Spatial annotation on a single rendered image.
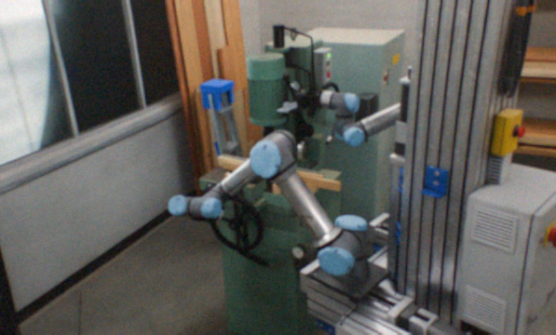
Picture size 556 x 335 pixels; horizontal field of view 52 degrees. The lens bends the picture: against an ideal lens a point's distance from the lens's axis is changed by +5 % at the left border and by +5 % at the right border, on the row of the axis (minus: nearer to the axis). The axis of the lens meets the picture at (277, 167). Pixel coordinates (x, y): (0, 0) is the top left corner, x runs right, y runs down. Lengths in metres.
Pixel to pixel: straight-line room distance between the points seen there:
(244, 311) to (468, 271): 1.42
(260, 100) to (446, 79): 0.97
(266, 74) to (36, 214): 1.62
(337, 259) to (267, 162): 0.40
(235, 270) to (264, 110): 0.89
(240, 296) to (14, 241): 1.25
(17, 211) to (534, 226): 2.54
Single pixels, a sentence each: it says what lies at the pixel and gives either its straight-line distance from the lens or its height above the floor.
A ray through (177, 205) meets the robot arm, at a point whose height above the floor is 1.08.
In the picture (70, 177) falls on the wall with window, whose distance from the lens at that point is 3.52.
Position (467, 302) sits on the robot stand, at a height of 0.85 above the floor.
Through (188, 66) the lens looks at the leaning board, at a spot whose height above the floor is 1.16.
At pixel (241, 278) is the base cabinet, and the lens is 2.91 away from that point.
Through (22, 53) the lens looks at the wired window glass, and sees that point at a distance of 3.34.
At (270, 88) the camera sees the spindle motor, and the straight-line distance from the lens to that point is 2.49.
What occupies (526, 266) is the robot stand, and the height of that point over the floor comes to 1.06.
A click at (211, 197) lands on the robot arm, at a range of 2.12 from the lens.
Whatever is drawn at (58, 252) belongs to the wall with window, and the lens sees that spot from 3.60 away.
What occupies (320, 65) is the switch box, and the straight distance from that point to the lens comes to 2.72.
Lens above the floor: 2.03
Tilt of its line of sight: 23 degrees down
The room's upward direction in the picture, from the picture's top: 2 degrees counter-clockwise
